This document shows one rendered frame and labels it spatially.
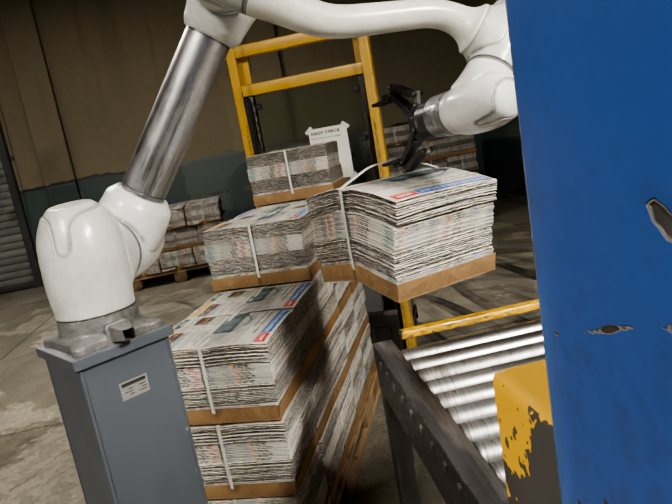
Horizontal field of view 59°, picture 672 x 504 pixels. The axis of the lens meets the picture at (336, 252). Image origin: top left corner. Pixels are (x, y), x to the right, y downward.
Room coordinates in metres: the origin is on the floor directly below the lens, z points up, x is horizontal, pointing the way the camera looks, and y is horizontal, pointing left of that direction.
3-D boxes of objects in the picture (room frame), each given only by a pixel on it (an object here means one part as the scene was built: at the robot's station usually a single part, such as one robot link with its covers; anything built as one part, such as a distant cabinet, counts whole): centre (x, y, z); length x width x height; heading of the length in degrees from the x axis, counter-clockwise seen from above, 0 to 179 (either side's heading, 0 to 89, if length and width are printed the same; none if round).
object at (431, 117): (1.25, -0.27, 1.31); 0.09 x 0.06 x 0.09; 118
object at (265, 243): (2.23, 0.25, 0.95); 0.38 x 0.29 x 0.23; 76
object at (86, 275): (1.19, 0.50, 1.17); 0.18 x 0.16 x 0.22; 177
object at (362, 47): (3.15, -0.31, 0.97); 0.09 x 0.09 x 1.75; 77
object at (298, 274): (2.23, 0.25, 0.86); 0.38 x 0.29 x 0.04; 76
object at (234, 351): (2.09, 0.27, 0.42); 1.17 x 0.39 x 0.83; 167
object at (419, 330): (1.43, -0.33, 0.81); 0.43 x 0.03 x 0.02; 97
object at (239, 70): (3.29, 0.34, 0.97); 0.09 x 0.09 x 1.75; 77
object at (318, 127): (3.24, 0.01, 1.28); 0.57 x 0.01 x 0.65; 77
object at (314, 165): (2.80, 0.11, 0.65); 0.39 x 0.30 x 1.29; 77
